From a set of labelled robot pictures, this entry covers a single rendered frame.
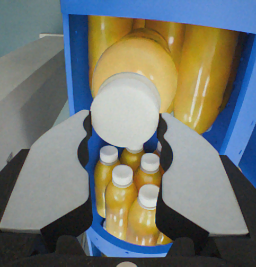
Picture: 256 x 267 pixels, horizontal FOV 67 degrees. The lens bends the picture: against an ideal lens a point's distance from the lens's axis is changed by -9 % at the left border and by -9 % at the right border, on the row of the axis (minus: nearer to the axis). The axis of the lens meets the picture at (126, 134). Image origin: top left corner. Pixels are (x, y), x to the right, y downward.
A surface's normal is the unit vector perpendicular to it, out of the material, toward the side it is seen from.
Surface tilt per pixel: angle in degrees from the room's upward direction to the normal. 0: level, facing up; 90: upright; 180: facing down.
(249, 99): 26
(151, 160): 90
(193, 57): 46
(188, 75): 54
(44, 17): 0
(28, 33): 0
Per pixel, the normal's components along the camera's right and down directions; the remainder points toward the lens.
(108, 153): 0.05, -0.83
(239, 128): 0.44, 0.51
